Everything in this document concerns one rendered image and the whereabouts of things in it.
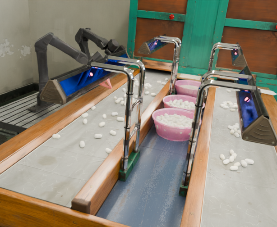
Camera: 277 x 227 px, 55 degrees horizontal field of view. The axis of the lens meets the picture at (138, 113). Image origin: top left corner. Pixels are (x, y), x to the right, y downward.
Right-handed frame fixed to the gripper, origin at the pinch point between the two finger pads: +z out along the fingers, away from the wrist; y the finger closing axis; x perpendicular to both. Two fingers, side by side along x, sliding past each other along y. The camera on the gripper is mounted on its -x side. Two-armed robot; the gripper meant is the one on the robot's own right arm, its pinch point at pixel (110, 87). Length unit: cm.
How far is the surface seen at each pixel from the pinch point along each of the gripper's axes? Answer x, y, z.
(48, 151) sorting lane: 4, -71, 7
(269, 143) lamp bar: -67, -90, 43
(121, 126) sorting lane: -7.7, -35.6, 20.8
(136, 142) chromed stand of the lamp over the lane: -19, -53, 29
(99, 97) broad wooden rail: 7.6, -5.2, -0.2
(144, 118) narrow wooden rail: -15.7, -25.6, 26.4
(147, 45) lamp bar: -33.8, 8.2, -2.7
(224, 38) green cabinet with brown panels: -64, 86, 30
